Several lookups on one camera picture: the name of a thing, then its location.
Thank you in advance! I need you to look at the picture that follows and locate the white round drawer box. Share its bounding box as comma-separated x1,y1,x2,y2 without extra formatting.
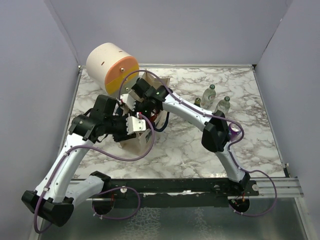
85,42,139,98

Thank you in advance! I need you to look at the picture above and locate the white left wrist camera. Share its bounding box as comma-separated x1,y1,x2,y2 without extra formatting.
126,116,147,135

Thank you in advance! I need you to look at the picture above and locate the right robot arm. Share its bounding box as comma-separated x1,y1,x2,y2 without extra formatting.
131,78,250,196

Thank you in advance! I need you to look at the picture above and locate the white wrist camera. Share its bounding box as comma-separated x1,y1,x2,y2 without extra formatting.
120,93,136,112
126,116,147,135

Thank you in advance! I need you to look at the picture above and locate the red cola can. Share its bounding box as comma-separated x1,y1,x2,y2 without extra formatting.
149,112,161,124

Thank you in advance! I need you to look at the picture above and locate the beige canvas tote bag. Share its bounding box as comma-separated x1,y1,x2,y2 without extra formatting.
120,73,167,156

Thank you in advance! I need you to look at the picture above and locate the green Perrier bottle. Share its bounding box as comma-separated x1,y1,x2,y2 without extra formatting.
194,97,201,107

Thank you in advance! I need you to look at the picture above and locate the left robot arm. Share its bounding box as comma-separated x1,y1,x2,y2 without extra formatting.
21,94,127,227

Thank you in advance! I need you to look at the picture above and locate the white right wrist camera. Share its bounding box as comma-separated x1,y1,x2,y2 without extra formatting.
120,93,136,112

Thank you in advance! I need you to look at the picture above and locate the purple Fanta can tilted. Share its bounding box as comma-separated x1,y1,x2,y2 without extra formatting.
228,123,242,142

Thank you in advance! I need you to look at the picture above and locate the clear chang bottle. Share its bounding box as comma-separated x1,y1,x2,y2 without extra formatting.
214,96,231,114
200,84,216,109

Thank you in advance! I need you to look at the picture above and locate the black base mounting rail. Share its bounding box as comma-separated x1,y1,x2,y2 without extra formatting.
90,177,259,209

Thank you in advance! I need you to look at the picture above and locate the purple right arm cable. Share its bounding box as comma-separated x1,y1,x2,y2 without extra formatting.
119,69,278,218

